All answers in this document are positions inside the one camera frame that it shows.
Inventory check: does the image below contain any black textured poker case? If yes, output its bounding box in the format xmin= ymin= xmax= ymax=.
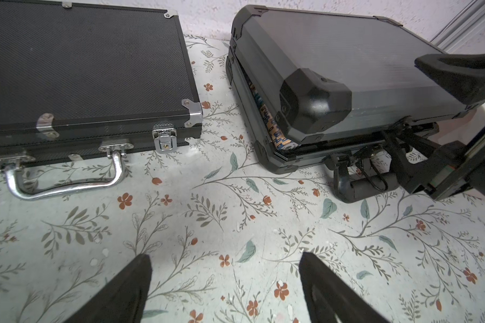
xmin=0 ymin=1 xmax=203 ymax=201

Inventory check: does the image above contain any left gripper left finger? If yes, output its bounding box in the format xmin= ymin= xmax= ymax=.
xmin=66 ymin=254 xmax=152 ymax=322

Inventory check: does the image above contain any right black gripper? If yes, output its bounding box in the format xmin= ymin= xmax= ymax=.
xmin=381 ymin=54 xmax=485 ymax=201

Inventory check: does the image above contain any floral table mat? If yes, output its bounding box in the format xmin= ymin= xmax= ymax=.
xmin=0 ymin=35 xmax=485 ymax=322

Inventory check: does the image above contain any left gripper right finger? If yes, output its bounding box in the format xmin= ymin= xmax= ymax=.
xmin=299 ymin=252 xmax=387 ymax=322

